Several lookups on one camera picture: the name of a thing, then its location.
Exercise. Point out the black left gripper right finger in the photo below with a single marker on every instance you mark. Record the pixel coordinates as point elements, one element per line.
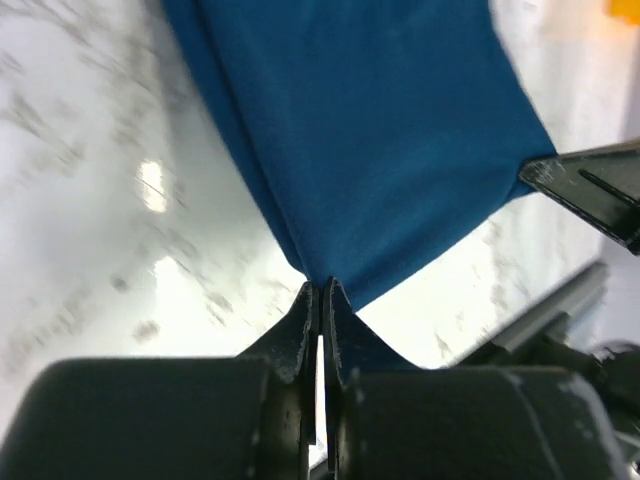
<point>512,409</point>

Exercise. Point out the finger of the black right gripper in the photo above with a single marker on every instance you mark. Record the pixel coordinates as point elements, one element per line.
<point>599,185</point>

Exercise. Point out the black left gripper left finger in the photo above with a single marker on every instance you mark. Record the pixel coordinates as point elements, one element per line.
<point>251,416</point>

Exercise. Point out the navy blue printed t shirt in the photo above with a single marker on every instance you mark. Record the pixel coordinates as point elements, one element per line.
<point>372,135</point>

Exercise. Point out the yellow plastic bin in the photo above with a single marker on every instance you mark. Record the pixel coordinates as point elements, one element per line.
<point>627,10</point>

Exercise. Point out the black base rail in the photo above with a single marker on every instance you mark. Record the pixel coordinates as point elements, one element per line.
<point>560,320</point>

